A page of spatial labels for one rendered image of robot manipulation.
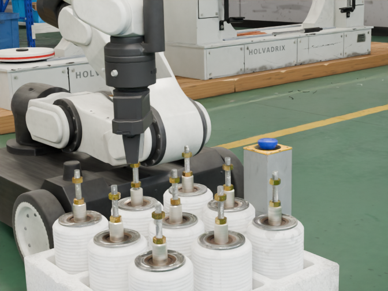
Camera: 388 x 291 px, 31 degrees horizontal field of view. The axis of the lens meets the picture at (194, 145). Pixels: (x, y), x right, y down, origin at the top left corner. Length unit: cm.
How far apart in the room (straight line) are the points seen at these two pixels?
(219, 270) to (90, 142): 77
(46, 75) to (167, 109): 176
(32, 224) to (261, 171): 54
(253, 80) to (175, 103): 242
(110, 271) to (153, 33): 39
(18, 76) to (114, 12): 203
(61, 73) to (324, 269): 227
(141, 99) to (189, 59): 269
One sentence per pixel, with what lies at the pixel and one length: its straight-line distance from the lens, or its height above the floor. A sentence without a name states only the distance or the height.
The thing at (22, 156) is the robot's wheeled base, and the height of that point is 17.
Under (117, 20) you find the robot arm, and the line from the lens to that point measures 115.
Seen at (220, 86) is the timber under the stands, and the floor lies 5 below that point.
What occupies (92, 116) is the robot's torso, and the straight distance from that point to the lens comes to 171.
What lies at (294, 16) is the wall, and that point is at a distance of 765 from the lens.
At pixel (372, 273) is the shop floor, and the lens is 161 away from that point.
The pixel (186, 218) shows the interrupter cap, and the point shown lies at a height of 25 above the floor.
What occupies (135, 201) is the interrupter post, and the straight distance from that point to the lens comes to 126.
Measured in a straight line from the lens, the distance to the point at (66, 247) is 119.
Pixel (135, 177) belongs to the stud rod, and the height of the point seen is 30.
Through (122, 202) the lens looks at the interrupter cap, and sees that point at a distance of 127.
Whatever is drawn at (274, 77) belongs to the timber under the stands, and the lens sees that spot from 405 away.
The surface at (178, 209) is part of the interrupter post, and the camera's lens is 116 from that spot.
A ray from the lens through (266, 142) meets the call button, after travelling 137.
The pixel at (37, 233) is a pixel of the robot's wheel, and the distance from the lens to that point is 157.
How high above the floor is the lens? 66
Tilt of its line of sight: 14 degrees down
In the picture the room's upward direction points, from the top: 2 degrees counter-clockwise
